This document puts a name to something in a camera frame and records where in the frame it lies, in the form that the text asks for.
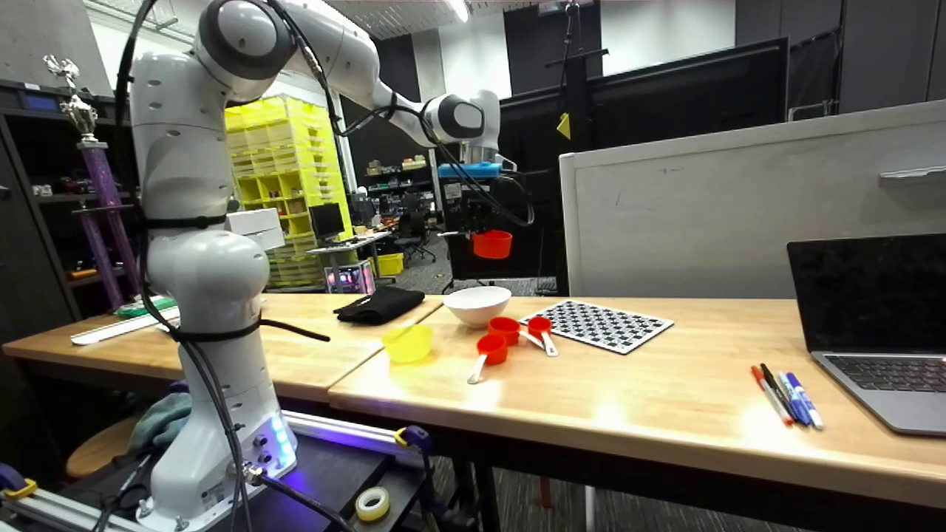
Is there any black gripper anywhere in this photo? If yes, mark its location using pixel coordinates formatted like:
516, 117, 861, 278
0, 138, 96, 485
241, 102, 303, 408
462, 179, 511, 231

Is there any orange measuring cup clear handle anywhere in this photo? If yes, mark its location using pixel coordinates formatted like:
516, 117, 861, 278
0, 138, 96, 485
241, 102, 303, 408
471, 231, 516, 259

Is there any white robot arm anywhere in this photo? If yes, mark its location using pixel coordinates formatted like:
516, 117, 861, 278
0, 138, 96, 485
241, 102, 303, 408
124, 0, 499, 532

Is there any white bowl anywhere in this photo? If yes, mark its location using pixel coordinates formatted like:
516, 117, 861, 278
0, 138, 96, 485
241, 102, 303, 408
445, 285, 511, 328

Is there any orange measuring cup near bowl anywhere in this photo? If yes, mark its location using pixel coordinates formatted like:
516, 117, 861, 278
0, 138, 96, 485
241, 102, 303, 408
489, 315, 542, 349

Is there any black folded cloth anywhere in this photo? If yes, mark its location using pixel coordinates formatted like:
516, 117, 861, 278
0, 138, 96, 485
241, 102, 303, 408
338, 283, 424, 324

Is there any yellow plastic cup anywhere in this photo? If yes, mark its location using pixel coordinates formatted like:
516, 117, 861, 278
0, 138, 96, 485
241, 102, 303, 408
381, 324, 431, 362

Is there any checkered calibration board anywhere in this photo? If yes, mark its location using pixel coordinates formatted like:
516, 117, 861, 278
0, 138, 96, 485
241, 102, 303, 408
545, 300, 672, 353

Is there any yellow storage rack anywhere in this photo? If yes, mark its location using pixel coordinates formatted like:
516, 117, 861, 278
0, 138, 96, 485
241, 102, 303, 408
224, 98, 353, 290

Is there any white partition board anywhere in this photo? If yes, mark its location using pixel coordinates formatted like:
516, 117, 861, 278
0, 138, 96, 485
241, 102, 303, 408
560, 99, 946, 299

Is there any black monitor screen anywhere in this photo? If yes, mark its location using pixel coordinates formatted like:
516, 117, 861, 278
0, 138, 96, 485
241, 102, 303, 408
445, 39, 790, 278

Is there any tape roll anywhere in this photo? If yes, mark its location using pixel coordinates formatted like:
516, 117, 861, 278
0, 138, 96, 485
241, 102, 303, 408
354, 486, 391, 523

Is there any black marker pen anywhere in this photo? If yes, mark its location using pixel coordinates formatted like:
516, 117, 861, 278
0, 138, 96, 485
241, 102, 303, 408
759, 362, 804, 426

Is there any red marker pen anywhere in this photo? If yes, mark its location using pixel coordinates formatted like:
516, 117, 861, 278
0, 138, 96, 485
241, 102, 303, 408
752, 365, 793, 426

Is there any blue marker pen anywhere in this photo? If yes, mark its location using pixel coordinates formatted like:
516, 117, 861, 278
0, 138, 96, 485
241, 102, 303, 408
785, 371, 824, 427

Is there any purple trophy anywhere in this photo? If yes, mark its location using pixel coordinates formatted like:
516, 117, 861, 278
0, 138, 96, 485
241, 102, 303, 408
45, 52, 140, 309

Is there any teal cloth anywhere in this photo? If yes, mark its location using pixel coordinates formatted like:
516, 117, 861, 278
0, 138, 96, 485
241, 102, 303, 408
130, 392, 193, 455

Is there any grey laptop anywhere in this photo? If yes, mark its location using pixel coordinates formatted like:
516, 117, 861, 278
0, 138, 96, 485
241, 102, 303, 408
786, 232, 946, 436

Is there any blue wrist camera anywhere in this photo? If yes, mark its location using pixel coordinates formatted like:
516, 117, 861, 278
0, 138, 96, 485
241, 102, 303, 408
437, 163, 502, 179

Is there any orange measuring cup grey handle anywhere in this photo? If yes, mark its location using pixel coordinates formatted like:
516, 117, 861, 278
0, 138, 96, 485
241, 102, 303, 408
526, 315, 560, 358

